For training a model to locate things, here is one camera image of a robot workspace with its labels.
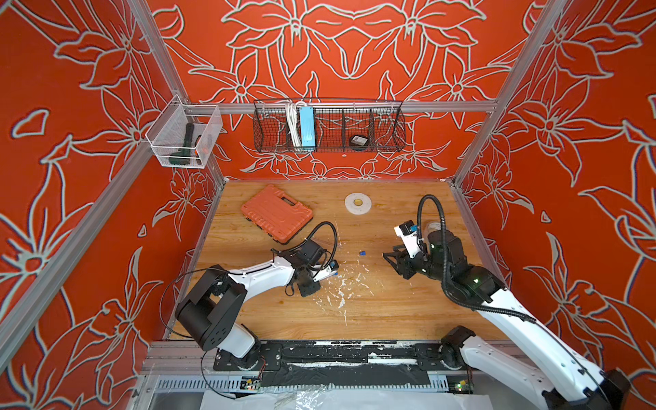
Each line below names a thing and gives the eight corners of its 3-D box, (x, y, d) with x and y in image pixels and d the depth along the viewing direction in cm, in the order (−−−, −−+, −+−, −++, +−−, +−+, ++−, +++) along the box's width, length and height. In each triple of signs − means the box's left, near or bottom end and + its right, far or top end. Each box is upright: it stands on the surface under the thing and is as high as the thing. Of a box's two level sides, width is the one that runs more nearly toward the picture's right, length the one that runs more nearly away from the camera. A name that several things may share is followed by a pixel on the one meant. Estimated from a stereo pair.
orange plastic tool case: (240, 214, 109) (237, 207, 105) (271, 190, 118) (269, 183, 114) (283, 248, 98) (281, 241, 94) (314, 218, 107) (313, 211, 104)
